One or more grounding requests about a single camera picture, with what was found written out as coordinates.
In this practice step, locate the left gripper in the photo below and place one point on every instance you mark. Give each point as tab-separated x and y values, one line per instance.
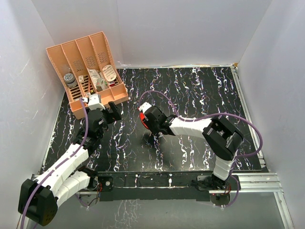
114	116

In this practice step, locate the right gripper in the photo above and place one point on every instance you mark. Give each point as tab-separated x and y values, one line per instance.
148	124

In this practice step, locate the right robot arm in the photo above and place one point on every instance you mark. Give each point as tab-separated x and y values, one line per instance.
221	135

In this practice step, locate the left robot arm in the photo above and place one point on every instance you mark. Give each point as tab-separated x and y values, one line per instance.
40	198

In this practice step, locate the oval white labelled tin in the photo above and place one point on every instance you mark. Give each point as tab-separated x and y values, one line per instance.
109	73

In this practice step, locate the white paper packets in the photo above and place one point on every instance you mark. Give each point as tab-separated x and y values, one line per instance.
95	75

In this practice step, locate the small white card box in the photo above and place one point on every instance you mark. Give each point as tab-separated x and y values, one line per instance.
82	78

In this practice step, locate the pink desk organizer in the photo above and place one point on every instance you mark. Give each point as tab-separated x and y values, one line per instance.
76	57

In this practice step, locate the grey round tin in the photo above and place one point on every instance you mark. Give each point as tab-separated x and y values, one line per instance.
70	80

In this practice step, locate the black base bar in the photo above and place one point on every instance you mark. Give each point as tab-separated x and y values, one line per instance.
178	185

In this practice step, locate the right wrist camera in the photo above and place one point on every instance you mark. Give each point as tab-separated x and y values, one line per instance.
144	107

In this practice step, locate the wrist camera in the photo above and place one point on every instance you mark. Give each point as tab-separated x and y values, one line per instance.
144	107
94	100

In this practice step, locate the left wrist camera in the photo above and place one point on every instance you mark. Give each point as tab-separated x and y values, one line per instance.
94	100

